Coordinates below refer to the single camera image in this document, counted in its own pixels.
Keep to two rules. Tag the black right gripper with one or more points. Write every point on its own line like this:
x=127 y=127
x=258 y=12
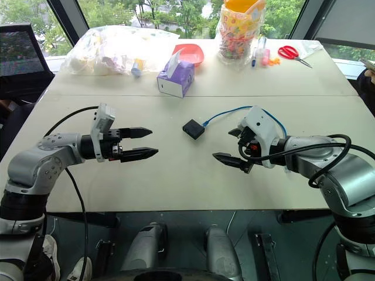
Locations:
x=249 y=143

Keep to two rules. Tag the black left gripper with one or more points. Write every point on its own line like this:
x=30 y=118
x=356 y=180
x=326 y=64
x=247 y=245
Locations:
x=112 y=143

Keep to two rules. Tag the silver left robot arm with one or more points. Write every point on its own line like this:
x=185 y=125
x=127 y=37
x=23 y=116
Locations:
x=29 y=169

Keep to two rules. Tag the dark round robot base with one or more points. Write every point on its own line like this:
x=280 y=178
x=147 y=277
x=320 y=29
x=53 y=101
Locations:
x=164 y=275

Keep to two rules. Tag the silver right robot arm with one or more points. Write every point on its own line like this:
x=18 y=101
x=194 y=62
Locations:
x=345 y=175

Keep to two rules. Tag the small black charger box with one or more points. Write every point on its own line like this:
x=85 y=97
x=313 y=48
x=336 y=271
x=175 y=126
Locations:
x=193 y=129

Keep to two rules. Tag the blue and yellow tube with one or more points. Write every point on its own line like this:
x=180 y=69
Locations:
x=137 y=68

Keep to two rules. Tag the purple tissue box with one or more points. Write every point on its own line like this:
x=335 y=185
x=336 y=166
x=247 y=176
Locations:
x=175 y=77

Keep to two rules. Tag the blue pen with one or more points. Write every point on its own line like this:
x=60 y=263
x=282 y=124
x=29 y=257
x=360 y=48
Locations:
x=253 y=57

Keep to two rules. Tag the pink marker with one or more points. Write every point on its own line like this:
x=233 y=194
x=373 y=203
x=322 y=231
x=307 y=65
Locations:
x=265 y=58

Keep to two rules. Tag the small orange clip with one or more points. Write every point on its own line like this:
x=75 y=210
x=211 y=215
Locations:
x=274 y=61

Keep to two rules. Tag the clear plastic bag of items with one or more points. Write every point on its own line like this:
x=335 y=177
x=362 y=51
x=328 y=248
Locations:
x=111 y=49

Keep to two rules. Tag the red plastic bowl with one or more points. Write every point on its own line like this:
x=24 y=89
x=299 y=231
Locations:
x=192 y=54

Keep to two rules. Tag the silver rounded robot leg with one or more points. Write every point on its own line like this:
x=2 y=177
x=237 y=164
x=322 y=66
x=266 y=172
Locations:
x=143 y=248
x=221 y=254

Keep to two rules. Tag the seated person in dark clothing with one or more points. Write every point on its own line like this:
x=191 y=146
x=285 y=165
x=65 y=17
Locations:
x=14 y=123

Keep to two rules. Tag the clear empty plastic bag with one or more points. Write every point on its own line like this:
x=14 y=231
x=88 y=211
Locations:
x=312 y=47

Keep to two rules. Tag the white sneaker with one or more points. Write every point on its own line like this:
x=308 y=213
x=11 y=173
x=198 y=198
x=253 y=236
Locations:
x=52 y=254
x=79 y=269

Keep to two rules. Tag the black mesh office chair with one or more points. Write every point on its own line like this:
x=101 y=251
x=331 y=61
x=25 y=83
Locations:
x=20 y=61

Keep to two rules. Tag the person in dark clothing holding phone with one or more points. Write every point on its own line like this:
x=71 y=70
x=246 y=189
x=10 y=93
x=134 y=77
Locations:
x=366 y=87

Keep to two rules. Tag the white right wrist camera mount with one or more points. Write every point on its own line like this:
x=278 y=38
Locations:
x=260 y=126

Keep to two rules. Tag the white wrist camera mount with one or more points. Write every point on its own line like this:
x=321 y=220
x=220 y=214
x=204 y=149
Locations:
x=260 y=126
x=101 y=118

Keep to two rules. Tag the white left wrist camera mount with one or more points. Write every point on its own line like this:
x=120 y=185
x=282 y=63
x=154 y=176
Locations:
x=101 y=118

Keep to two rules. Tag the black table leg bracket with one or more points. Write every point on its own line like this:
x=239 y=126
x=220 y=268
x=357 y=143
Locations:
x=104 y=257
x=268 y=257

